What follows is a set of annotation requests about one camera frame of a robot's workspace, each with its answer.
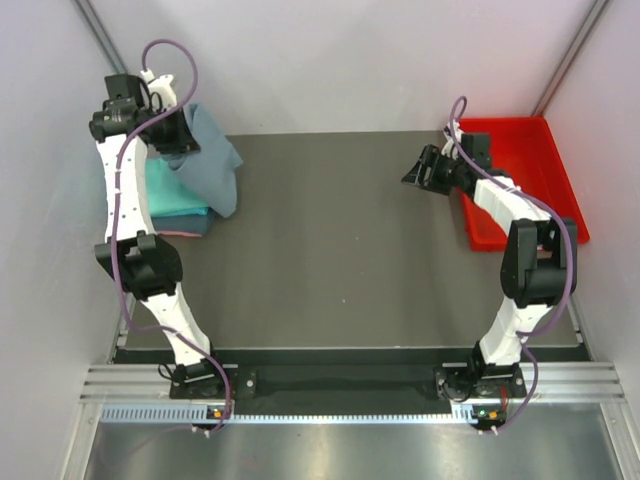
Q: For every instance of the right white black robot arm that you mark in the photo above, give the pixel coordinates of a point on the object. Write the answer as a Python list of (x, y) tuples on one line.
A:
[(538, 269)]

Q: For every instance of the grey slotted cable duct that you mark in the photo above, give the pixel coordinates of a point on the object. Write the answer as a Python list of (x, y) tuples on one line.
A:
[(202, 414)]

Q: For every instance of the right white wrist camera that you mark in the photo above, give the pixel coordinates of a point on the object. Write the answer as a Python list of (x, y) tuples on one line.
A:
[(453, 138)]

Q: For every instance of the grey-blue t shirt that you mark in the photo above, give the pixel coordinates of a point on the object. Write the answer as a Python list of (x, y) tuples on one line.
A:
[(210, 173)]

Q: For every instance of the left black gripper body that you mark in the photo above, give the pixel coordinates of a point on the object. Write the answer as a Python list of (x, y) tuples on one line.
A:
[(161, 136)]

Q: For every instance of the red plastic bin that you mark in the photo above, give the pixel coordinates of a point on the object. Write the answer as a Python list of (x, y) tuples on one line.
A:
[(526, 150)]

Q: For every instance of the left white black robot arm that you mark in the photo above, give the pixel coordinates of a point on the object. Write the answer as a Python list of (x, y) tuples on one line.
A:
[(143, 111)]

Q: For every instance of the pink folded t shirt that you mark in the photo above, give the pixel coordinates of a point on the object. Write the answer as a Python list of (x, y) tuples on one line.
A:
[(177, 233)]

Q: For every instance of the aluminium frame rail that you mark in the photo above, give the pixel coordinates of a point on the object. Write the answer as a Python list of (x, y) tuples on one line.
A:
[(558, 382)]

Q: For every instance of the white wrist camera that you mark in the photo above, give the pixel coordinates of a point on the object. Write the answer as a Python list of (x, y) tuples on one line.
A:
[(453, 138), (161, 90)]

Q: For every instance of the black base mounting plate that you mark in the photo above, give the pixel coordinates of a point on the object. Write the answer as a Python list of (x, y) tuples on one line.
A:
[(455, 383)]

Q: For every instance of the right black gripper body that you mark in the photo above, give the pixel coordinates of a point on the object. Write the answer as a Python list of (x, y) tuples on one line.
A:
[(447, 174)]

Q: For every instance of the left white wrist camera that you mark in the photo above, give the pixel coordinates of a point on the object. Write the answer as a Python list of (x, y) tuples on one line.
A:
[(161, 90)]

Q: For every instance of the teal folded t shirt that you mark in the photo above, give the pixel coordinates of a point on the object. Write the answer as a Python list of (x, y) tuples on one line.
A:
[(167, 196)]

